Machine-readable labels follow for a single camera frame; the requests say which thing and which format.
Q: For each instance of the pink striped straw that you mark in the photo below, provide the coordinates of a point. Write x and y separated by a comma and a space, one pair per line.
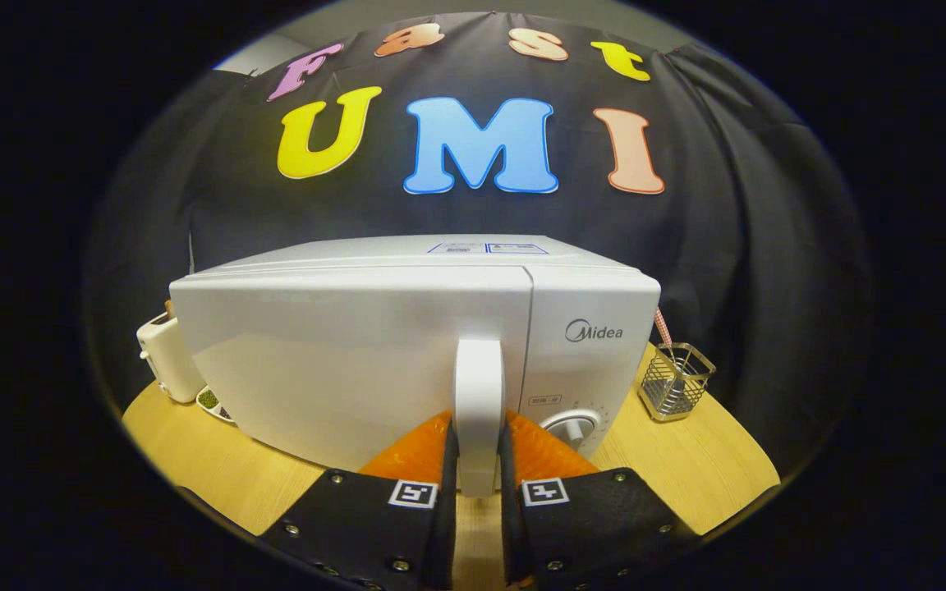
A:
663, 328

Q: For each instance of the white toaster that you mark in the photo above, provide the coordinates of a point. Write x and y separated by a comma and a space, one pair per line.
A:
165, 353

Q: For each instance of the divided white dish with beans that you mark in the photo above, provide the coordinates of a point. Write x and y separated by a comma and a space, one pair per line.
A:
208, 400

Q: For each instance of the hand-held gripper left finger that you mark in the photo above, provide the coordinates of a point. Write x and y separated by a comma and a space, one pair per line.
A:
444, 542

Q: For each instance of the white microwave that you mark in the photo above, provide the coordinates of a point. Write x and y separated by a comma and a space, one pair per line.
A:
317, 369

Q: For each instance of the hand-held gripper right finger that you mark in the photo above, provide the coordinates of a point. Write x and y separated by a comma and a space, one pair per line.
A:
511, 533

